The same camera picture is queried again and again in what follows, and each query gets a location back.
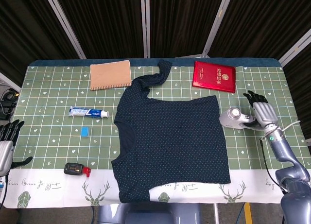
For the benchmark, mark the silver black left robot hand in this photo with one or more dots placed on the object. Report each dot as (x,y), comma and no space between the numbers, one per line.
(6,151)

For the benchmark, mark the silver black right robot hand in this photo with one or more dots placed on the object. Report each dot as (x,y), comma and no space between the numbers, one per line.
(266,112)

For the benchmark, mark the white handheld garment steamer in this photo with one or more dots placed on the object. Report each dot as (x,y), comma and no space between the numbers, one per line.
(229,119)

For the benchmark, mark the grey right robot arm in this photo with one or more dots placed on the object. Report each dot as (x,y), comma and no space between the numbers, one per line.
(284,148)

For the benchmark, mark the navy polka dot t-shirt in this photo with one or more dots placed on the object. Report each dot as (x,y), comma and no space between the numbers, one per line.
(170,136)

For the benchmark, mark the green grid tablecloth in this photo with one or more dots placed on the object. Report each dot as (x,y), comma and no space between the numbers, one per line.
(48,136)

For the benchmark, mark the dark brown pleated screen panel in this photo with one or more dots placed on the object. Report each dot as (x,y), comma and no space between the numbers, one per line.
(262,20)
(179,22)
(301,83)
(104,22)
(24,27)

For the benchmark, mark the red certificate folder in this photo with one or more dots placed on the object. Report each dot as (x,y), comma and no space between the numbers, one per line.
(213,75)

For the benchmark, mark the black bottle with red cap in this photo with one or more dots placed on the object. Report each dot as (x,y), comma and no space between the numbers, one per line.
(74,169)

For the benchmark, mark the blue white sponge block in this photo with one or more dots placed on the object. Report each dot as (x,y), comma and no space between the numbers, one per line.
(85,132)

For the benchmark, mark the blue white toothpaste tube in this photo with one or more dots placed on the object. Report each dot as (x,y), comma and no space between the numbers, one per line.
(87,112)

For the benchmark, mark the tan spiral notebook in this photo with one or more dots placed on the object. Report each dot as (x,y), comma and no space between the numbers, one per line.
(110,74)

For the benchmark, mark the grey robot torso base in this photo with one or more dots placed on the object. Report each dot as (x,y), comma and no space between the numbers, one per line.
(148,215)

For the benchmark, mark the white screen frame post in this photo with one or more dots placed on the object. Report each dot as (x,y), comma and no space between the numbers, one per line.
(217,24)
(65,24)
(145,24)
(295,50)

